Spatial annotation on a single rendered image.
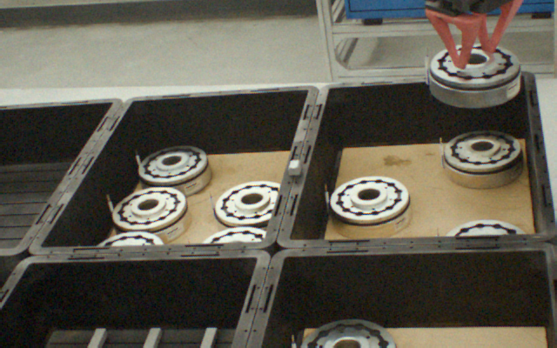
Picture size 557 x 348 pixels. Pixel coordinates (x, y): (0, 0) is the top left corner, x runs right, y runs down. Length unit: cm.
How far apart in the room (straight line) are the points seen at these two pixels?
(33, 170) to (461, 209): 68
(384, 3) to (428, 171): 187
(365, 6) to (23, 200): 192
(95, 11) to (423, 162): 333
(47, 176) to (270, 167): 36
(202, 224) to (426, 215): 30
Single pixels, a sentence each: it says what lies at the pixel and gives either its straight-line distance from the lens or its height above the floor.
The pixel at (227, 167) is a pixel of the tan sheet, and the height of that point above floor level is 83.
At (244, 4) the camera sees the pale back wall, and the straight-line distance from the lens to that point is 423.
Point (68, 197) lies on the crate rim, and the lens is 122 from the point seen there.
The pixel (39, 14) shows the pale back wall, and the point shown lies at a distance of 469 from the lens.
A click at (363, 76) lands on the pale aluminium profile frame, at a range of 326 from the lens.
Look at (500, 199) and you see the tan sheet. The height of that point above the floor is 83.
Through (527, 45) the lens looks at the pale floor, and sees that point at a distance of 366.
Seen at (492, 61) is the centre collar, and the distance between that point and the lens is 111.
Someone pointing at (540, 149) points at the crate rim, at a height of 93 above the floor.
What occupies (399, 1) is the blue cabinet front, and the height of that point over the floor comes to 38.
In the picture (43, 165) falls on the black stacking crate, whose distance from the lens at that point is 154.
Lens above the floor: 152
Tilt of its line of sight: 30 degrees down
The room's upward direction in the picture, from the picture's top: 10 degrees counter-clockwise
